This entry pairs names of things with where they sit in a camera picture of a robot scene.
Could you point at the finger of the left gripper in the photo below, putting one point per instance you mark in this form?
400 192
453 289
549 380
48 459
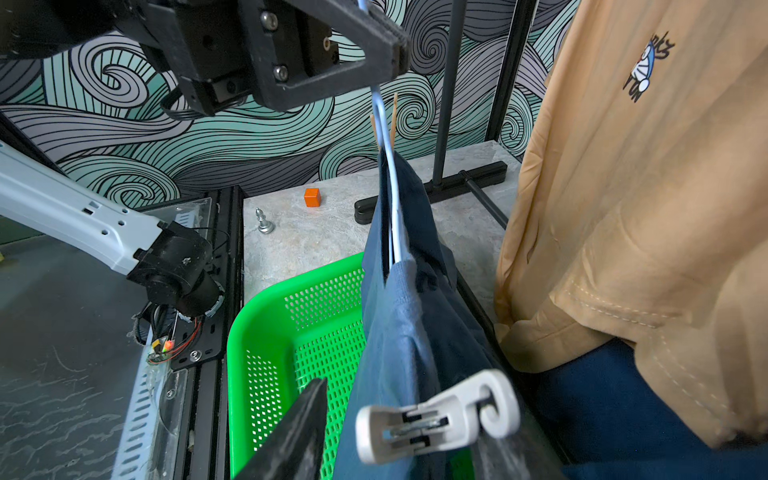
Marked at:
305 51

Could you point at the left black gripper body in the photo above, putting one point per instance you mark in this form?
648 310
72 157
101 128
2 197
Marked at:
200 42

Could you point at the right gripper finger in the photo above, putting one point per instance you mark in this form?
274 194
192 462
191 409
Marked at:
294 450

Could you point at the orange wooden clothespin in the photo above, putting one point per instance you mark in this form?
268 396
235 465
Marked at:
379 121

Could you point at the light blue wire hanger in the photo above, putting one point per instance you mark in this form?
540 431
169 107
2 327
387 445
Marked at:
397 240

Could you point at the light blue t-shirt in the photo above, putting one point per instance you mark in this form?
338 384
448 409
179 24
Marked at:
422 288

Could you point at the white grey clothespin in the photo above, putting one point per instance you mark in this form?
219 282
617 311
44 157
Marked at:
453 419

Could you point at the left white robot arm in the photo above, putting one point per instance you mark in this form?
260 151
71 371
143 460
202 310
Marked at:
167 259

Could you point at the green plastic basket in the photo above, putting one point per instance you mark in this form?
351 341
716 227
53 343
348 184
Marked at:
320 325

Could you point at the orange small cube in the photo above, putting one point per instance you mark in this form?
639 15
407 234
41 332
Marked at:
312 198

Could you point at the silver metal bolt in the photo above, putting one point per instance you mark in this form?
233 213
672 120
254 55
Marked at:
265 226

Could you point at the black clothes rack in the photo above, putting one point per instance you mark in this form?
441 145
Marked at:
482 55

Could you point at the dark navy t-shirt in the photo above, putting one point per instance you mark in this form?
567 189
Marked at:
613 426

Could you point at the tan yellow t-shirt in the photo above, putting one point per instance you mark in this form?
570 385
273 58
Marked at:
641 211

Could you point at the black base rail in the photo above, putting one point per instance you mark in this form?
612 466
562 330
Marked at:
203 442

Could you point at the white slotted cable duct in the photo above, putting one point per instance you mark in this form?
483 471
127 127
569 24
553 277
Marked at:
136 446

